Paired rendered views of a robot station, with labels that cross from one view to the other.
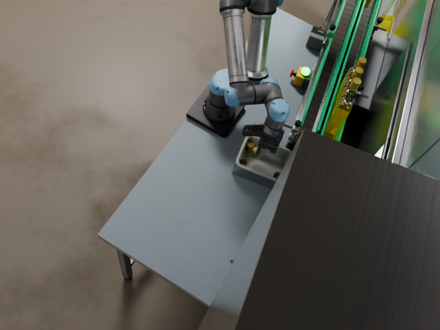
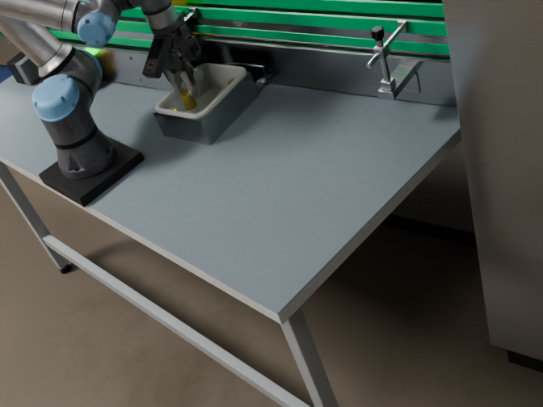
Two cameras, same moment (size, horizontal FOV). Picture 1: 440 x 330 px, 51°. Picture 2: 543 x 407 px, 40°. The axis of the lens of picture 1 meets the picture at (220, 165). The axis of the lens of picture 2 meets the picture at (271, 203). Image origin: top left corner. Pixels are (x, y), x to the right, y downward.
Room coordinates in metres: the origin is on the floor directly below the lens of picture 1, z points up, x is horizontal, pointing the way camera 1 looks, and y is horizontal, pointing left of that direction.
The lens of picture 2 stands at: (-0.14, 1.11, 1.79)
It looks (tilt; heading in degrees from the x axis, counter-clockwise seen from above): 39 degrees down; 310
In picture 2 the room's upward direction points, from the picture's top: 20 degrees counter-clockwise
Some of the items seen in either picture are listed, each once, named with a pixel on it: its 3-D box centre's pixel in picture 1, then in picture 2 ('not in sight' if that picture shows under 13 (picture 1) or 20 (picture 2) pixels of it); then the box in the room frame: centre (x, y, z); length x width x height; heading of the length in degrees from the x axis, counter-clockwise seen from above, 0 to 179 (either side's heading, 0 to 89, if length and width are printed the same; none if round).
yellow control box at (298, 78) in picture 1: (302, 77); not in sight; (1.57, -0.29, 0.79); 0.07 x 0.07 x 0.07; 82
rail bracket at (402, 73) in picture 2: not in sight; (390, 67); (0.50, -0.21, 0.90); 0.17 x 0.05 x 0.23; 82
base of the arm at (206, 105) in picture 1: (219, 102); (81, 145); (1.26, 0.07, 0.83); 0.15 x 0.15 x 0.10
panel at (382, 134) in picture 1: (371, 158); not in sight; (0.96, -0.53, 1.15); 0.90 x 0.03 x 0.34; 172
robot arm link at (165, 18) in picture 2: (273, 125); (160, 15); (1.05, -0.16, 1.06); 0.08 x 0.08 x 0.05
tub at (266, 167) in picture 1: (262, 162); (205, 101); (1.03, -0.18, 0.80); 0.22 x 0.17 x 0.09; 82
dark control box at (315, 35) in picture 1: (316, 38); (27, 68); (1.84, -0.32, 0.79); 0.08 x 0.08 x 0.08; 82
